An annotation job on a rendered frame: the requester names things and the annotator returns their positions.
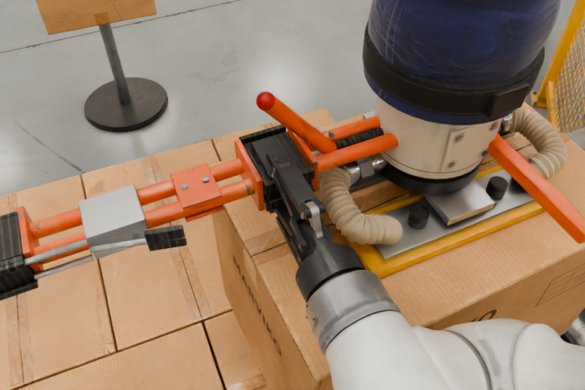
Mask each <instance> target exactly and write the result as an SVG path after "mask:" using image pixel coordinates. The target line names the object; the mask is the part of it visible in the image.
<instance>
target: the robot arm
mask: <svg viewBox="0 0 585 390"><path fill-rule="evenodd" d="M252 148H253V150H254V152H255V153H256V155H257V157H258V159H259V162H260V163H261V164H262V166H263V168H264V170H265V172H266V174H267V176H268V178H269V179H270V180H273V179H274V181H275V183H276V186H277V187H278V189H279V192H280V194H281V196H282V198H283V200H284V202H285V204H286V205H285V206H282V207H280V208H277V209H275V210H272V211H269V212H270V214H271V213H275V212H276V213H277V215H278V216H277V217H276V223H277V224H278V225H279V228H280V230H281V231H282V233H283V235H284V237H285V240H286V243H287V244H288V246H289V248H290V250H291V252H292V255H293V257H294V258H295V260H296V262H297V264H298V266H299V268H298V270H297V272H296V276H295V279H296V283H297V285H298V287H299V289H300V291H301V293H302V295H303V297H304V299H305V302H306V319H308V322H309V324H310V326H311V328H312V330H313V333H314V335H315V337H316V339H317V341H318V342H319V347H320V350H321V352H322V353H323V354H324V355H325V357H326V361H327V363H328V366H329V369H330V372H331V376H332V383H333V389H334V390H585V346H577V345H573V344H569V343H567V342H565V341H563V340H562V339H561V337H560V336H559V334H558V333H557V332H556V331H555V330H554V329H553V328H551V327H550V326H547V325H544V324H535V323H529V322H524V321H520V320H517V319H488V320H483V321H475V322H468V323H464V324H459V325H454V326H449V327H447V328H445V329H442V330H431V329H427V328H425V327H422V326H416V325H414V326H410V325H409V324H408V322H407V321H406V320H405V318H404V317H403V315H402V314H401V313H400V309H399V308H398V306H397V305H396V304H395V303H394V302H393V300H392V298H391V297H390V295H389V293H388V292H387V290H386V288H385V287H384V286H383V284H382V283H381V281H380V279H379V277H378V276H377V275H376V274H375V273H374V272H370V271H367V270H366V268H365V267H364V266H363V264H362V262H361V261H360V259H359V257H358V255H357V254H356V252H355V250H354V249H353V248H352V247H350V246H348V245H341V244H337V243H334V242H333V236H332V234H331V233H330V231H329V229H328V227H327V226H325V225H324V223H323V221H322V219H321V217H320V214H323V213H326V207H325V205H324V204H323V203H322V202H321V201H320V200H319V199H318V198H317V197H316V195H315V194H314V192H313V190H312V189H311V187H310V185H309V184H308V183H307V182H306V180H305V178H304V176H303V175H302V173H301V172H300V170H299V168H298V167H297V165H296V164H295V163H294V161H293V160H292V159H289V160H286V159H285V157H284V156H283V154H282V152H281V151H280V149H279V147H278V146H277V144H276V142H275V141H274V139H273V137H269V138H264V139H260V140H258V141H254V142H252Z"/></svg>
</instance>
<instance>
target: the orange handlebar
mask: <svg viewBox="0 0 585 390"><path fill-rule="evenodd" d="M378 127H380V120H379V117H378V116H374V117H370V118H366V119H363V120H360V121H357V122H354V123H351V124H346V125H343V126H341V127H338V128H334V129H331V130H329V131H323V132H321V133H323V134H324V135H325V136H327V137H328V138H329V139H331V140H332V141H333V142H334V143H335V142H336V141H337V140H341V139H342V138H343V139H344V138H348V137H351V136H352V135H354V136H355V135H356V134H360V133H363V132H364V131H365V132H366V131H370V130H372V129H374V128H378ZM398 145H399V142H398V140H397V138H396V137H395V136H394V135H393V134H392V133H388V134H385V135H382V136H379V137H377V138H372V139H369V140H367V141H364V142H360V143H358V144H355V145H350V146H348V147H345V148H342V149H339V150H337V151H331V152H328V153H326V154H323V155H320V156H318V157H315V158H316V159H317V161H318V173H319V172H322V171H326V170H329V169H332V168H334V167H337V166H341V165H345V164H348V163H351V162H353V161H356V160H359V159H362V158H366V157H369V156H372V155H374V154H377V153H380V152H383V151H387V150H390V149H393V148H395V147H397V146H398ZM487 152H488V153H489V154H490V155H491V156H492V157H493V158H494V159H495V160H496V161H497V162H498V163H499V164H500V165H501V166H502V167H503V168H504V169H505V170H506V171H507V172H508V173H509V174H510V175H511V176H512V177H513V178H514V179H515V180H516V181H517V182H518V183H519V184H520V185H521V187H522V188H523V189H524V190H525V191H526V192H527V193H528V194H529V195H530V196H531V197H532V198H533V199H534V200H535V201H536V202H537V203H538V204H539V205H540V206H541V207H542V208H543V209H544V210H545V211H546V212H547V213H548V214H549V215H550V216H551V217H552V218H553V219H554V220H555V221H556V222H557V223H558V224H559V225H560V226H561V227H562V228H563V229H564V230H565V231H566V232H567V233H568V234H569V235H570V236H571V237H572V238H573V239H574V240H575V241H576V242H577V243H579V244H581V243H583V242H585V218H584V217H583V216H582V215H581V214H580V213H579V212H578V211H577V210H576V209H575V208H574V207H573V206H572V205H571V204H570V203H569V202H568V201H567V200H566V199H565V198H564V197H563V196H562V195H561V194H560V193H559V192H558V191H557V190H556V189H555V188H554V187H553V186H552V185H551V184H550V183H549V182H548V181H547V180H546V179H545V178H544V177H543V176H542V175H541V174H540V173H539V172H537V171H536V170H535V169H534V168H533V167H532V166H531V165H530V164H529V163H528V162H527V161H526V160H525V159H524V158H523V157H522V156H521V155H520V154H519V153H518V152H517V151H516V150H515V149H513V148H512V147H511V146H510V145H509V144H508V143H507V142H506V141H505V140H504V139H503V138H502V137H501V136H500V135H499V134H498V133H497V134H496V137H495V139H494V140H493V141H491V142H490V143H489V145H488V148H487ZM243 173H244V167H243V165H242V162H241V160H240V158H236V159H234V160H231V161H228V162H225V163H222V164H219V165H214V166H211V167H209V166H208V164H207V163H204V164H202V165H196V166H193V167H191V168H187V169H184V170H182V171H176V172H174V173H171V174H170V177H171V179H169V180H166V181H164V182H160V183H157V184H155V185H149V186H146V187H144V188H141V189H138V190H136V191H137V194H138V198H139V201H140V204H141V206H142V205H148V204H150V203H153V202H156V201H159V200H161V199H164V198H169V197H172V196H175V195H176V197H177V200H178V202H175V203H172V204H169V205H164V206H161V207H159V208H156V209H153V210H150V211H148V212H144V215H145V219H146V222H147V227H146V229H148V230H149V229H151V228H154V227H157V226H160V225H164V224H167V223H170V222H172V221H175V220H178V219H182V218H185V221H186V222H189V221H192V220H194V219H199V218H202V217H204V216H207V215H210V214H213V213H215V212H220V211H223V210H224V207H223V206H222V205H224V204H227V203H230V202H232V201H235V200H238V199H241V198H245V197H248V196H251V195H253V194H255V189H254V185H253V183H252V181H251V179H250V178H248V179H245V180H242V181H239V182H237V183H234V184H231V185H227V186H223V187H220V188H218V186H217V183H216V182H219V181H221V180H224V179H228V178H232V177H235V176H238V175H240V174H243ZM82 224H83V223H82V219H81V215H80V211H79V208H77V209H73V210H70V211H67V212H62V213H59V214H57V215H54V216H51V217H48V218H45V219H40V220H37V221H34V222H31V223H30V230H31V233H32V236H33V238H34V239H40V238H44V237H47V236H50V235H52V234H55V233H58V232H63V231H66V230H69V229H71V228H74V227H77V226H80V225H82ZM82 239H86V237H85V234H84V232H80V233H78V234H75V235H72V236H70V237H67V238H64V239H59V240H56V241H53V242H50V243H48V244H45V245H41V246H38V247H35V248H33V252H34V255H37V254H39V253H42V252H48V251H50V250H53V249H56V248H58V247H61V246H64V245H68V244H71V243H74V242H77V241H79V240H82ZM87 244H88V245H86V246H83V247H80V248H78V249H75V250H72V251H69V252H65V253H62V254H59V255H57V256H54V257H51V258H48V259H44V260H41V261H38V262H37V263H36V265H38V266H41V265H44V264H47V263H50V262H52V261H55V260H58V259H62V258H65V257H68V256H71V255H73V254H76V253H79V252H83V251H86V250H89V247H90V246H91V245H89V243H88V242H87Z"/></svg>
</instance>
